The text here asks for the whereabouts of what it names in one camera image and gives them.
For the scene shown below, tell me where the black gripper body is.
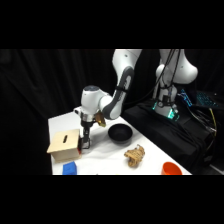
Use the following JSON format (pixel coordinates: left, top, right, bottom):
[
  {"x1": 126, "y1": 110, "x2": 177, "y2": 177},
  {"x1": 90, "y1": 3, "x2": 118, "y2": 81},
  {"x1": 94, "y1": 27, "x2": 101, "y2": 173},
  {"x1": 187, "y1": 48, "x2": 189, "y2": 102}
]
[{"x1": 80, "y1": 114, "x2": 96, "y2": 132}]

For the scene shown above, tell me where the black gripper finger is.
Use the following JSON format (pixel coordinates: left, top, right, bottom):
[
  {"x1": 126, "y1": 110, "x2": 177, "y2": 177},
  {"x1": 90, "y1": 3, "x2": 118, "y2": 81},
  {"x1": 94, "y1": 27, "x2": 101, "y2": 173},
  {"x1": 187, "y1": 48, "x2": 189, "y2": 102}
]
[
  {"x1": 86, "y1": 129, "x2": 92, "y2": 150},
  {"x1": 81, "y1": 129, "x2": 88, "y2": 148}
]

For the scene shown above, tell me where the light wooden box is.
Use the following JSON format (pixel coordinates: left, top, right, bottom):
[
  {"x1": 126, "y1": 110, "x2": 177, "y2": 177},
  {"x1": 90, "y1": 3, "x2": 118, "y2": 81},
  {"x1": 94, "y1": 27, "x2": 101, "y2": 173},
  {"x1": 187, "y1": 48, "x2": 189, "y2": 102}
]
[{"x1": 46, "y1": 128, "x2": 83, "y2": 164}]

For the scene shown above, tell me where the black bowl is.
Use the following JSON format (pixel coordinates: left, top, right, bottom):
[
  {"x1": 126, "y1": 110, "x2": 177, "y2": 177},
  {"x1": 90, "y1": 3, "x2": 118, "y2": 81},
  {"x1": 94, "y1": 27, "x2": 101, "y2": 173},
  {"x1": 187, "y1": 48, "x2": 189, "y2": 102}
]
[{"x1": 107, "y1": 123, "x2": 134, "y2": 146}]

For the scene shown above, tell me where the blue wooden block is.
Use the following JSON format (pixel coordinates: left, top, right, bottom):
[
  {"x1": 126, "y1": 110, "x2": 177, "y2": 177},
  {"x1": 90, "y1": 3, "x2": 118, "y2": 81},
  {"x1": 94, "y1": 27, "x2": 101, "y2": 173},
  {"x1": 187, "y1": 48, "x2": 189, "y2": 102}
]
[{"x1": 61, "y1": 161, "x2": 78, "y2": 176}]

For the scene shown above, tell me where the tiger striped plush toy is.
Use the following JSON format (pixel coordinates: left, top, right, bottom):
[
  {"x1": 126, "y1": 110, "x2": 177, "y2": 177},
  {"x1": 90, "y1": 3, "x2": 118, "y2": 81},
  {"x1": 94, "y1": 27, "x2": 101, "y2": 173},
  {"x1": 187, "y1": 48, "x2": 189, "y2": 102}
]
[{"x1": 123, "y1": 143, "x2": 147, "y2": 168}]

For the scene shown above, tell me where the black curtain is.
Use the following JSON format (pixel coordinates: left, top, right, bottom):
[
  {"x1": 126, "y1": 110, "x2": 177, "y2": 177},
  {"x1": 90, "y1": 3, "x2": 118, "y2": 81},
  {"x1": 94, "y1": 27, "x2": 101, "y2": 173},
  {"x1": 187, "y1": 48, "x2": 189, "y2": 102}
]
[{"x1": 0, "y1": 49, "x2": 224, "y2": 176}]

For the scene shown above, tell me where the black robot stand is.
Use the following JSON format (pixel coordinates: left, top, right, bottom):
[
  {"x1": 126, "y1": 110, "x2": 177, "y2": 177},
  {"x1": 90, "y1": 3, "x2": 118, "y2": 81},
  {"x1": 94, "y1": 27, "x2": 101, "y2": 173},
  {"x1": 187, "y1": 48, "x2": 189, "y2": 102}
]
[{"x1": 121, "y1": 99, "x2": 224, "y2": 176}]

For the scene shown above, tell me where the small green light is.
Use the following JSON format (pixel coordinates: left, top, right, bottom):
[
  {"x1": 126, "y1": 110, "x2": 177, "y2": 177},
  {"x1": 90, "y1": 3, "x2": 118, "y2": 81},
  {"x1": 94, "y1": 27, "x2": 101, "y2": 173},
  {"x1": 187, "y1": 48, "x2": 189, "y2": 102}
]
[{"x1": 167, "y1": 107, "x2": 181, "y2": 122}]

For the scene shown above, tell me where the orange bowl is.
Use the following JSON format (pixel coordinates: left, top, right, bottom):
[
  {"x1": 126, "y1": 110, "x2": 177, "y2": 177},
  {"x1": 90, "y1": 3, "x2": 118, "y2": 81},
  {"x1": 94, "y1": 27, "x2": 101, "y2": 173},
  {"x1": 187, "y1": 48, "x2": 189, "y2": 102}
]
[{"x1": 160, "y1": 161, "x2": 184, "y2": 176}]

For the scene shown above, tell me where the backlit keyboard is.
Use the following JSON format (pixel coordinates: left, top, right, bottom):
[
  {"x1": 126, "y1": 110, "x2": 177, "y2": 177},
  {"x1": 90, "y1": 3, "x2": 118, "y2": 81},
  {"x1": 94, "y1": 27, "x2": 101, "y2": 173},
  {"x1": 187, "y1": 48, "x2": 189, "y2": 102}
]
[{"x1": 179, "y1": 88, "x2": 220, "y2": 109}]

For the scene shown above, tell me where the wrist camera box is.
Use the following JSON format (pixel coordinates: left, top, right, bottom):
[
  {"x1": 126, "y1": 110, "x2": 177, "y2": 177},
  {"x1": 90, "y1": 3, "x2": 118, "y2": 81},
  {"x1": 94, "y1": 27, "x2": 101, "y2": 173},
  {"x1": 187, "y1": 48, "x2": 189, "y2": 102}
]
[{"x1": 94, "y1": 111, "x2": 108, "y2": 129}]

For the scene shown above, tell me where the black cable bundle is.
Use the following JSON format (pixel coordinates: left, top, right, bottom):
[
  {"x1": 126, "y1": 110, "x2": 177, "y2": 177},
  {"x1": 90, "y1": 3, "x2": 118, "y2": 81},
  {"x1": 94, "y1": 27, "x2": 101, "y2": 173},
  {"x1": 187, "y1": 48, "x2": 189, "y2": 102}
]
[{"x1": 123, "y1": 49, "x2": 184, "y2": 108}]

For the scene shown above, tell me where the yellow cable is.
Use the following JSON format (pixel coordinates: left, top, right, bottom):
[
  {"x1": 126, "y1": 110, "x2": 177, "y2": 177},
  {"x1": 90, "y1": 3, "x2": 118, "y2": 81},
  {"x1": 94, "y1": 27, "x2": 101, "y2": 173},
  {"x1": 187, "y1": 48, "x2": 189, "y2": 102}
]
[{"x1": 207, "y1": 107, "x2": 219, "y2": 137}]

